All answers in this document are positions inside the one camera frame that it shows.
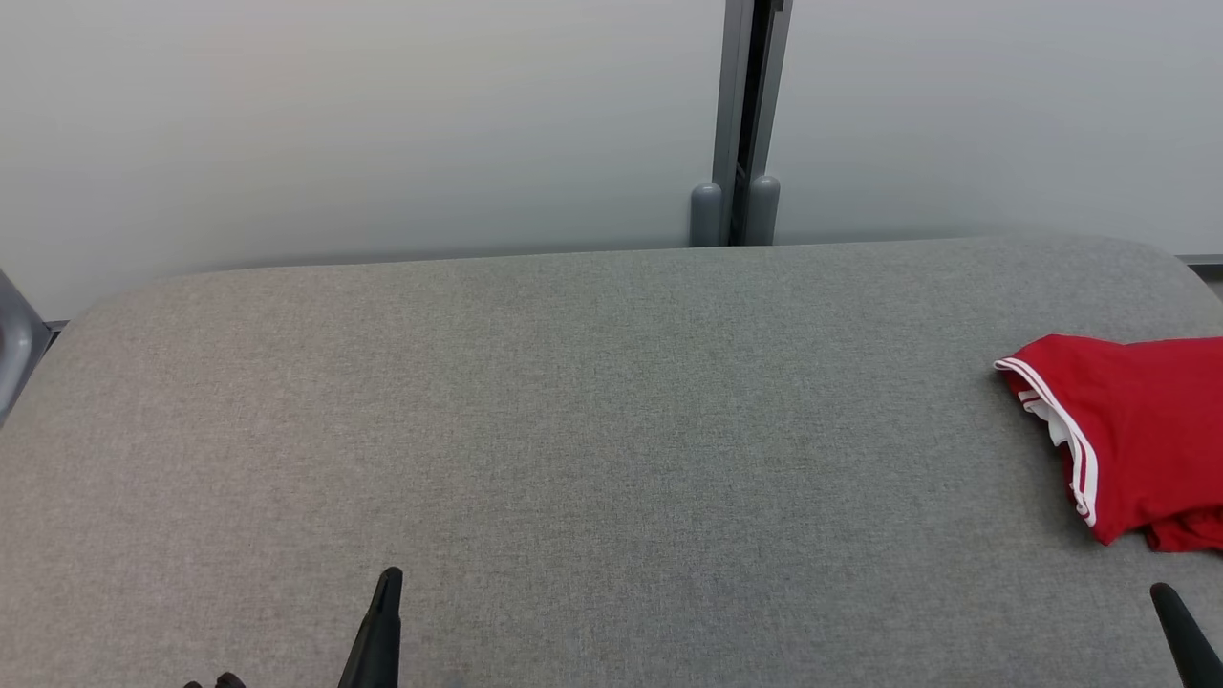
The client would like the red jersey with white sleeves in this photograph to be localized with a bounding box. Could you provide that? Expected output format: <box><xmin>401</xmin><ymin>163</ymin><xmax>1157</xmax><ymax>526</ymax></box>
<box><xmin>994</xmin><ymin>332</ymin><xmax>1223</xmax><ymax>554</ymax></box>

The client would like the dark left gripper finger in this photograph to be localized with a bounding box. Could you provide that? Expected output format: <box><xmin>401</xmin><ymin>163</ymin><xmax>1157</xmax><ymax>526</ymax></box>
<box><xmin>336</xmin><ymin>566</ymin><xmax>405</xmax><ymax>688</ymax></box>

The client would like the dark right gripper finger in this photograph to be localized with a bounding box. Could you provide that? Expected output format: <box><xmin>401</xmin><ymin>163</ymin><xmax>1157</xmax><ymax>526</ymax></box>
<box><xmin>1149</xmin><ymin>582</ymin><xmax>1223</xmax><ymax>688</ymax></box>

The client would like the grey cylindrical post foot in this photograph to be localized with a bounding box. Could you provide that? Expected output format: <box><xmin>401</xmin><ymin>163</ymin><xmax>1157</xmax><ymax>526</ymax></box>
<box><xmin>690</xmin><ymin>183</ymin><xmax>724</xmax><ymax>249</ymax></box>
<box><xmin>745</xmin><ymin>175</ymin><xmax>782</xmax><ymax>247</ymax></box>

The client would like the grey partition corner post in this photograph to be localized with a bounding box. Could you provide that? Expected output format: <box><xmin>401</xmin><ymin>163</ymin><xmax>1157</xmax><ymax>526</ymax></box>
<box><xmin>0</xmin><ymin>268</ymin><xmax>54</xmax><ymax>421</ymax></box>

